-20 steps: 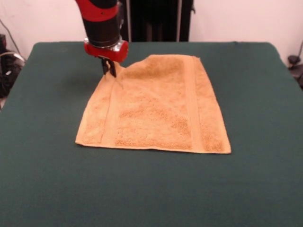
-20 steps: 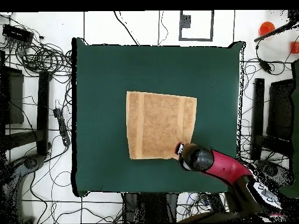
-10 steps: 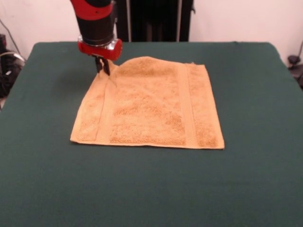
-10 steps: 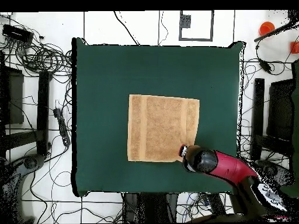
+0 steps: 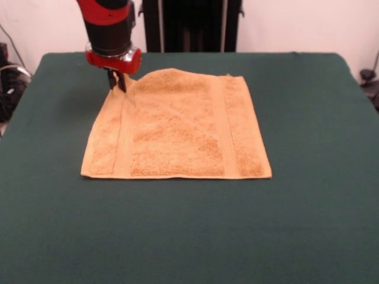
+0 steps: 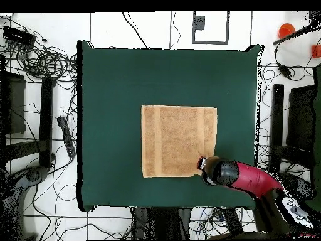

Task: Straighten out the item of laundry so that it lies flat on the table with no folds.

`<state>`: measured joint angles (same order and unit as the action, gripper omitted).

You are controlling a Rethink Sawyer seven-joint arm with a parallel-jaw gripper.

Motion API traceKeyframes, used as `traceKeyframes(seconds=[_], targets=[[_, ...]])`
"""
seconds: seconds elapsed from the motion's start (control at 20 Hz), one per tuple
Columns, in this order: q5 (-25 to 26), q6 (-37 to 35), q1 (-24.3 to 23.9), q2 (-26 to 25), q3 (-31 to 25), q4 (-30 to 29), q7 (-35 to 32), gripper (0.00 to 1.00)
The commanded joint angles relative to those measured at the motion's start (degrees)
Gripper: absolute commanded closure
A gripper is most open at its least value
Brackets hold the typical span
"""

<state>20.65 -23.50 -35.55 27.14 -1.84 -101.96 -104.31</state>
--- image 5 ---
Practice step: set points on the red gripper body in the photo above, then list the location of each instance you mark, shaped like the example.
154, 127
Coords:
115, 60

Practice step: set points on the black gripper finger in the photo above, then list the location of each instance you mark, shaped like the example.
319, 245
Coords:
112, 80
122, 83

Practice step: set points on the tan terry towel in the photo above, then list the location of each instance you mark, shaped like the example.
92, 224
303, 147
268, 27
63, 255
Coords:
177, 127

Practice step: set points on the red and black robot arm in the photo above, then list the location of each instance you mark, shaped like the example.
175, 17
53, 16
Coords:
106, 23

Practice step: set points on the black equipment pile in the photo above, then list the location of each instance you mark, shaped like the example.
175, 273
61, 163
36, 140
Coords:
12, 91

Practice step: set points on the dark green table cloth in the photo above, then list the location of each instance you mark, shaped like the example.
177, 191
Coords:
148, 230

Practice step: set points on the black floor device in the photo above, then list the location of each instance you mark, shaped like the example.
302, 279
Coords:
368, 80

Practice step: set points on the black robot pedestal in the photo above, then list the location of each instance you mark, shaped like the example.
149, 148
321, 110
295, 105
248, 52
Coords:
192, 26

